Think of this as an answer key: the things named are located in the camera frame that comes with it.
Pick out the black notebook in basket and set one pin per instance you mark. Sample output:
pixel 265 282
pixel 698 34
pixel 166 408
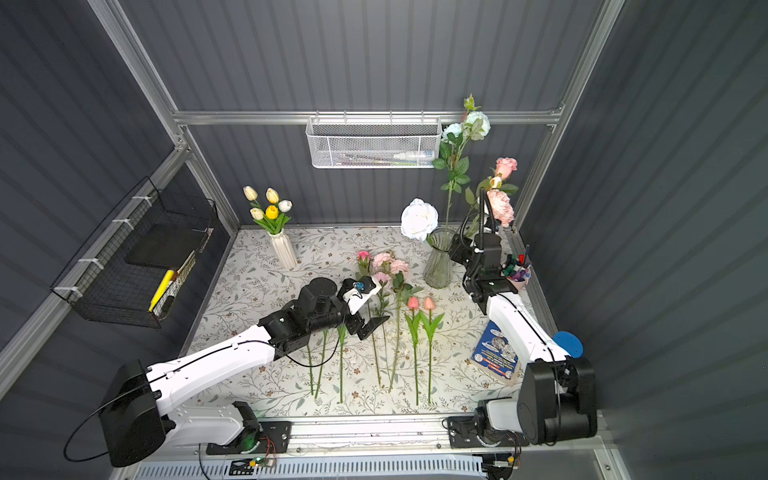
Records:
pixel 166 246

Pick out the clear glass vase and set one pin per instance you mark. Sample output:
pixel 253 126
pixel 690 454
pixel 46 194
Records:
pixel 439 266

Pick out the dark pink tulip stem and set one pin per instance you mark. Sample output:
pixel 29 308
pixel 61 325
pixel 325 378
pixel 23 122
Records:
pixel 414 319

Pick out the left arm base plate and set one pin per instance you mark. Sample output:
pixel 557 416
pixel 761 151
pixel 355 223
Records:
pixel 271 437

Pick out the blue printed card pack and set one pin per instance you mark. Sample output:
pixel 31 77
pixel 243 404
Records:
pixel 494 353

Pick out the light pink tulip stem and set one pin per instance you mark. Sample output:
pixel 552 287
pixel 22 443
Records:
pixel 322 362

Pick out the pink pen holder cup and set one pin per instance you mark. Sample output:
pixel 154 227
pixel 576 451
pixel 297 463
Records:
pixel 520 280

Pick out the tulip bouquet in vase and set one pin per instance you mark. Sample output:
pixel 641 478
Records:
pixel 273 215

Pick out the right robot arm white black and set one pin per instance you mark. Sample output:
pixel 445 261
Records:
pixel 557 399

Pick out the clear jar blue lid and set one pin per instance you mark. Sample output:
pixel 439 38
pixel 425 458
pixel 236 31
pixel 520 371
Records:
pixel 570 343

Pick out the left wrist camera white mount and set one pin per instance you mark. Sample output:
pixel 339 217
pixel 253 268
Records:
pixel 356 293

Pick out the markers in pink cup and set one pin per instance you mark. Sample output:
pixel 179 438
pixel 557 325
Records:
pixel 516 264

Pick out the peach pink tulip stem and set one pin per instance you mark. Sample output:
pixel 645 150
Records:
pixel 342 335

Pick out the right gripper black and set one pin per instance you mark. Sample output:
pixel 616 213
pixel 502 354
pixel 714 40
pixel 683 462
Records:
pixel 486 260

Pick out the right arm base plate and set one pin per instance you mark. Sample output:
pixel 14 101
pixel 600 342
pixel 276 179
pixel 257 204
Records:
pixel 464 433

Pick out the rose bouquet in glass vase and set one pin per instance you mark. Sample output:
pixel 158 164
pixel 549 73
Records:
pixel 419 219

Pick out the pink carnation branch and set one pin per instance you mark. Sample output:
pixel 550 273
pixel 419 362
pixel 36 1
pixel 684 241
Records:
pixel 390 273

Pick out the yellow marker in basket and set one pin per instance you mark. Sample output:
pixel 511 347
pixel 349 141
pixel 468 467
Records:
pixel 162 288

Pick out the white ribbed ceramic vase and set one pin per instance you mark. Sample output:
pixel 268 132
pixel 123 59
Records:
pixel 284 250

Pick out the white wire mesh basket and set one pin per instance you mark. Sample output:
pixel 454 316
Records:
pixel 392 143

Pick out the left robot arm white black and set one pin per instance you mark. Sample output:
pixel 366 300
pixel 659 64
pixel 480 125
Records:
pixel 144 408

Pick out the black wire wall basket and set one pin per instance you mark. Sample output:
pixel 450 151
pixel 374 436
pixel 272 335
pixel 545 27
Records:
pixel 134 270

